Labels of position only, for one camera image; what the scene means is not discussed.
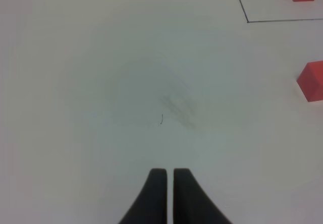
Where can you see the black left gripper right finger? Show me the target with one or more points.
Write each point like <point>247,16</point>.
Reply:
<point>190,203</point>

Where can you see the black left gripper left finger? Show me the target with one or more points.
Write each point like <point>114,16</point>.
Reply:
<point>150,206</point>

